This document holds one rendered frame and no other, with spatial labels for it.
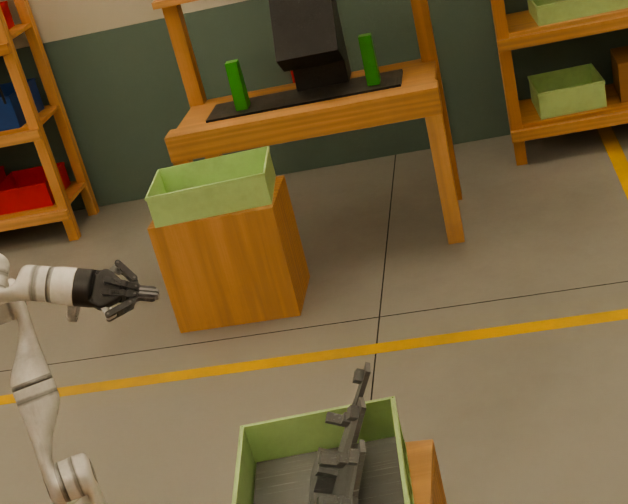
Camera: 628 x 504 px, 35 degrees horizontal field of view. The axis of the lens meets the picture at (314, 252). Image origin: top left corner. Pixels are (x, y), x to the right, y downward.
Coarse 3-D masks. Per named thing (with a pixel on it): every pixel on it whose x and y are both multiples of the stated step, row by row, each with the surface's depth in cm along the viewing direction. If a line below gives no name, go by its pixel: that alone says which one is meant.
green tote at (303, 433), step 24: (336, 408) 263; (384, 408) 263; (240, 432) 264; (264, 432) 266; (288, 432) 266; (312, 432) 266; (336, 432) 266; (360, 432) 266; (384, 432) 266; (240, 456) 254; (264, 456) 269; (240, 480) 247; (408, 480) 246
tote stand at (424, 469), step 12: (408, 444) 271; (420, 444) 270; (432, 444) 269; (408, 456) 266; (420, 456) 265; (432, 456) 264; (420, 468) 261; (432, 468) 261; (420, 480) 256; (432, 480) 257; (420, 492) 252; (432, 492) 254
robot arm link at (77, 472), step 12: (72, 456) 224; (84, 456) 223; (60, 468) 220; (72, 468) 220; (84, 468) 220; (72, 480) 219; (84, 480) 220; (96, 480) 224; (72, 492) 220; (84, 492) 221; (96, 492) 222
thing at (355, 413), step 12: (348, 408) 233; (360, 408) 230; (348, 420) 233; (360, 420) 230; (348, 444) 236; (348, 468) 232; (336, 480) 241; (348, 480) 230; (336, 492) 240; (348, 492) 228
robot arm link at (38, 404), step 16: (48, 384) 222; (16, 400) 222; (32, 400) 220; (48, 400) 221; (32, 416) 220; (48, 416) 221; (32, 432) 220; (48, 432) 221; (48, 448) 221; (48, 464) 220; (48, 480) 219; (64, 496) 220
